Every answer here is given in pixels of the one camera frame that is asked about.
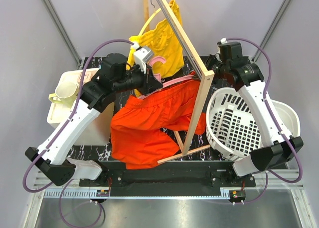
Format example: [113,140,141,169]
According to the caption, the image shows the pink plastic hanger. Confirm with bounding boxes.
[137,56,198,100]

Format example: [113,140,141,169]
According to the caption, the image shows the orange shorts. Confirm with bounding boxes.
[110,79,200,170]

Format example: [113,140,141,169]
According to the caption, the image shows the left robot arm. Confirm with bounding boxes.
[25,48,163,186]

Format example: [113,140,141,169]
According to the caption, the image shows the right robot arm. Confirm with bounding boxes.
[206,38,304,186]

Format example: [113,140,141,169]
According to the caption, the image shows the yellow shorts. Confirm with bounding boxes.
[128,0,184,79]

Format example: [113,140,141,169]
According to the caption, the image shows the yellow plastic hanger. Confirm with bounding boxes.
[138,8,161,36]

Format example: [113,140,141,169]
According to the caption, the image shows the wooden clothes rack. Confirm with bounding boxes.
[142,0,215,165]

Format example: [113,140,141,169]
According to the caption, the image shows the pink small box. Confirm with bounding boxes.
[77,70,97,84]

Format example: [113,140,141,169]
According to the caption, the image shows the white storage bin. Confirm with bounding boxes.
[47,70,115,146]

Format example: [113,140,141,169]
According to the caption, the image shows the pale yellow mug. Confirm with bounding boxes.
[48,81,79,108]

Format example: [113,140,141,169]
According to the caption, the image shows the white laundry basket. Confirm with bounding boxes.
[206,82,304,161]

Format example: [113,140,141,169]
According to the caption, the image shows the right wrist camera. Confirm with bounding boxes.
[217,37,228,49]

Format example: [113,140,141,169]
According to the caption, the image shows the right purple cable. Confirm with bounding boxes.
[225,37,304,184]

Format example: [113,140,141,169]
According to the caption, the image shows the purple cable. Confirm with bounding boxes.
[225,37,304,184]
[22,38,137,194]

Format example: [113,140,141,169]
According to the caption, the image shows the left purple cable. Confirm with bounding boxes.
[22,38,137,194]

